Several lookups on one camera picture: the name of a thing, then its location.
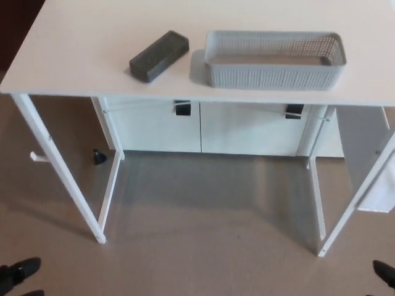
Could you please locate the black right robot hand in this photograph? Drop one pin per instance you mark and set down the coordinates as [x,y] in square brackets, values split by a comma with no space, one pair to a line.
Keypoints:
[387,276]

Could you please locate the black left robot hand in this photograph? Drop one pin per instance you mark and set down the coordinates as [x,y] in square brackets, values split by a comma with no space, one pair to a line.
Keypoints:
[21,269]

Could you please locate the dark grey board eraser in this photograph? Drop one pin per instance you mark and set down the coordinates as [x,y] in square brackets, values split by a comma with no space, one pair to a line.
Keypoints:
[159,55]

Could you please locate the white desk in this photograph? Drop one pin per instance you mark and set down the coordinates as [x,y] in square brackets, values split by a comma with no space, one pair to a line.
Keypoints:
[92,61]

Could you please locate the white cabinet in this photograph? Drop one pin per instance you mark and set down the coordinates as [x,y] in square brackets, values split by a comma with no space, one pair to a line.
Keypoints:
[240,132]

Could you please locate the grey perforated plastic basket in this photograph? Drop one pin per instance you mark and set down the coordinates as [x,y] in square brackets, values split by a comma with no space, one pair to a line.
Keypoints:
[271,75]

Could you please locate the dark brown panel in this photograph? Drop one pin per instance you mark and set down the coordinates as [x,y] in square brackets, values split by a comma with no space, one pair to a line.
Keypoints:
[12,37]

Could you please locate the small white bracket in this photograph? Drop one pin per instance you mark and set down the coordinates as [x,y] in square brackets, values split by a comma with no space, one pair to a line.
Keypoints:
[37,156]

